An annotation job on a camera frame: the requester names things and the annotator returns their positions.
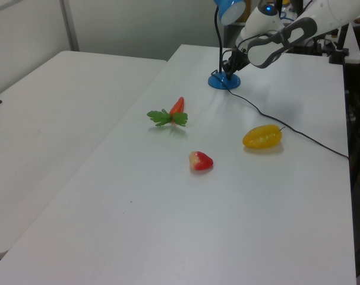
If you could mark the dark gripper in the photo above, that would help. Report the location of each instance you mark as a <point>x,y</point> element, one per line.
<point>240,56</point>

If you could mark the blue gooseneck desk lamp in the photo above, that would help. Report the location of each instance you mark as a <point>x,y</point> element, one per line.
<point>224,82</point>

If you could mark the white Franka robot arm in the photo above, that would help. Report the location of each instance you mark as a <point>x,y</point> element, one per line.
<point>331,15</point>

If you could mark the orange toy carrot with leaves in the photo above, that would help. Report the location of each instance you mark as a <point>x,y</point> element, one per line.
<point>177,108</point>

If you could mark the yellow toy starfruit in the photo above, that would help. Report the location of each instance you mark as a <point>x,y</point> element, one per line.
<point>261,137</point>

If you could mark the red and cream toy strawberry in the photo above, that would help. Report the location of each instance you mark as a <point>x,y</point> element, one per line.
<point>202,162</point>

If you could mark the black clamp with pole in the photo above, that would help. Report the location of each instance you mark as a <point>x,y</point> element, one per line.
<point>340,52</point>

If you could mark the white side table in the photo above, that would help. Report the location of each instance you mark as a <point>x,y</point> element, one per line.
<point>49,118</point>

